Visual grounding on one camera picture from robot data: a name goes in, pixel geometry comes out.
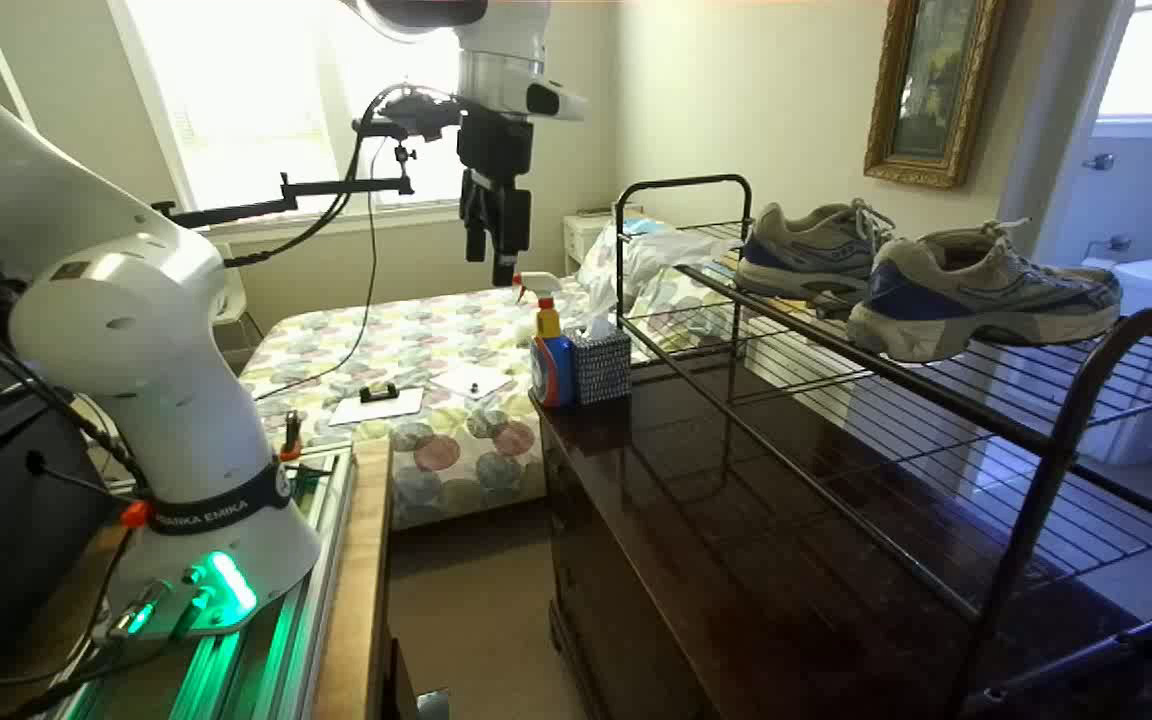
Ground bed with dotted cover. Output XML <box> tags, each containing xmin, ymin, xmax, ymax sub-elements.
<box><xmin>237</xmin><ymin>283</ymin><xmax>632</xmax><ymax>535</ymax></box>

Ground blue spray bottle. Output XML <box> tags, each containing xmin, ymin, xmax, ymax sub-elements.
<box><xmin>514</xmin><ymin>269</ymin><xmax>583</xmax><ymax>411</ymax></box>

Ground dark wooden dresser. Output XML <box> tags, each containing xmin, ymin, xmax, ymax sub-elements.
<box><xmin>527</xmin><ymin>346</ymin><xmax>1152</xmax><ymax>720</ymax></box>

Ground black metal shoe rack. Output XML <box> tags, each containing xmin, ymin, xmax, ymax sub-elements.
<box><xmin>613</xmin><ymin>171</ymin><xmax>1152</xmax><ymax>717</ymax></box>

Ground black electronics box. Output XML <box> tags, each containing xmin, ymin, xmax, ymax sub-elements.
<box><xmin>0</xmin><ymin>375</ymin><xmax>121</xmax><ymax>677</ymax></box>

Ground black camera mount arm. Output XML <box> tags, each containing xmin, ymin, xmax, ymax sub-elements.
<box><xmin>153</xmin><ymin>141</ymin><xmax>419</xmax><ymax>232</ymax></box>

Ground black exterior camera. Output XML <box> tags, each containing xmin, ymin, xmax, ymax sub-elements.
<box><xmin>351</xmin><ymin>113</ymin><xmax>451</xmax><ymax>146</ymax></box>

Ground gold framed picture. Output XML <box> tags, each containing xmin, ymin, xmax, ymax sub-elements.
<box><xmin>864</xmin><ymin>0</ymin><xmax>1009</xmax><ymax>193</ymax></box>

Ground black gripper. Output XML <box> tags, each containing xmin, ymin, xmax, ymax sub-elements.
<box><xmin>451</xmin><ymin>108</ymin><xmax>538</xmax><ymax>287</ymax></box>

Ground white panel door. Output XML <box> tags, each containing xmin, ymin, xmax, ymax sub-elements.
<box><xmin>1036</xmin><ymin>0</ymin><xmax>1152</xmax><ymax>272</ymax></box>

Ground white plastic bag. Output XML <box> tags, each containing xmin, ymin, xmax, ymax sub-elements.
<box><xmin>555</xmin><ymin>210</ymin><xmax>746</xmax><ymax>331</ymax></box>

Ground white clipboard with black clip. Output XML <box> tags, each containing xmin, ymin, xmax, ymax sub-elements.
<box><xmin>327</xmin><ymin>378</ymin><xmax>430</xmax><ymax>427</ymax></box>

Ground thin black camera cable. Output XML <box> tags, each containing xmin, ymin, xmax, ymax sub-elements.
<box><xmin>253</xmin><ymin>141</ymin><xmax>388</xmax><ymax>402</ymax></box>

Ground white printed paper sheet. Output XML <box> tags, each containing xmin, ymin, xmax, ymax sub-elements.
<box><xmin>450</xmin><ymin>363</ymin><xmax>516</xmax><ymax>408</ymax></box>

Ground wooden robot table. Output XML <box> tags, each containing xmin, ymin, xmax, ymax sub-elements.
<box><xmin>308</xmin><ymin>433</ymin><xmax>395</xmax><ymax>720</ymax></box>

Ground grey blue sneaker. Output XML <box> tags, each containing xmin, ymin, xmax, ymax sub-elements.
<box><xmin>850</xmin><ymin>217</ymin><xmax>1130</xmax><ymax>369</ymax></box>
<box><xmin>732</xmin><ymin>196</ymin><xmax>896</xmax><ymax>318</ymax></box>

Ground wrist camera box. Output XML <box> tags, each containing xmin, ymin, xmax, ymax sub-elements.
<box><xmin>524</xmin><ymin>77</ymin><xmax>592</xmax><ymax>125</ymax></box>

